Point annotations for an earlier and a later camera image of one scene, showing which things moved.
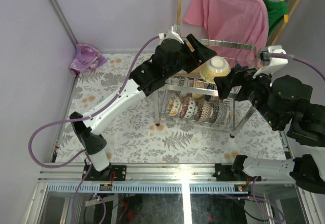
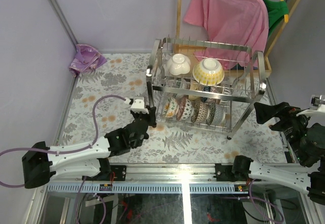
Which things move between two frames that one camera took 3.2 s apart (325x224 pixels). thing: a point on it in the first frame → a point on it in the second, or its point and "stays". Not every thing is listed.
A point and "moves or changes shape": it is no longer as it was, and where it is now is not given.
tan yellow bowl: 201,85 → 195,87
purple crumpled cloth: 88,59 stays
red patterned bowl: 189,107 moves or changes shape
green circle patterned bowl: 182,81 → 178,83
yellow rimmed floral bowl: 174,106 moves or changes shape
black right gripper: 242,77 → 263,112
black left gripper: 189,54 → 146,115
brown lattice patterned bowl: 204,110 moves or changes shape
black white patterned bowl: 220,112 moves or changes shape
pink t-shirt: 230,14 stays
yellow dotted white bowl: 214,67 moves or changes shape
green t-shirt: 275,10 stays
